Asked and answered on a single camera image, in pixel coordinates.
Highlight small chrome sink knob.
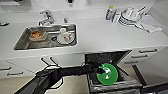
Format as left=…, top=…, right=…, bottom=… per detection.
left=63, top=17, right=69, bottom=24

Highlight green plastic bowl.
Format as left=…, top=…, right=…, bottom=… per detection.
left=95, top=63, right=119, bottom=86

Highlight stack of white plates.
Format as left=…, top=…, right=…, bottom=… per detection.
left=119, top=6, right=148, bottom=28

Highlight white drawer unit narrow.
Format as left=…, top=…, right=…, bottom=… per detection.
left=119, top=45, right=168, bottom=68

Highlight small white bottle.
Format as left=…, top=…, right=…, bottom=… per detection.
left=112, top=8, right=120, bottom=24

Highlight white drawer unit wide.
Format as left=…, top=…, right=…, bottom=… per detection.
left=0, top=59, right=26, bottom=81

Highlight blue dish soap bottle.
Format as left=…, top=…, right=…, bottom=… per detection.
left=105, top=5, right=114, bottom=20

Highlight black wall soap dispenser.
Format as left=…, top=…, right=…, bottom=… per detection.
left=66, top=0, right=74, bottom=4

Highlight white two-door base cabinet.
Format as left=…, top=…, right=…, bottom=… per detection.
left=4, top=53, right=86, bottom=76

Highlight orange bowl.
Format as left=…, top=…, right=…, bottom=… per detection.
left=28, top=29, right=48, bottom=42

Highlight stainless steel sink basin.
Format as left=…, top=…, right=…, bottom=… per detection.
left=13, top=23, right=78, bottom=51

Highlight white cup and dishes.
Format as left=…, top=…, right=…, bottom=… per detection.
left=56, top=27, right=76, bottom=46

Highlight chrome sink faucet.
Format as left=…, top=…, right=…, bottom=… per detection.
left=37, top=9, right=55, bottom=27

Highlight stainless steel dishwasher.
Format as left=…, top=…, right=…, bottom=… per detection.
left=83, top=49, right=148, bottom=94

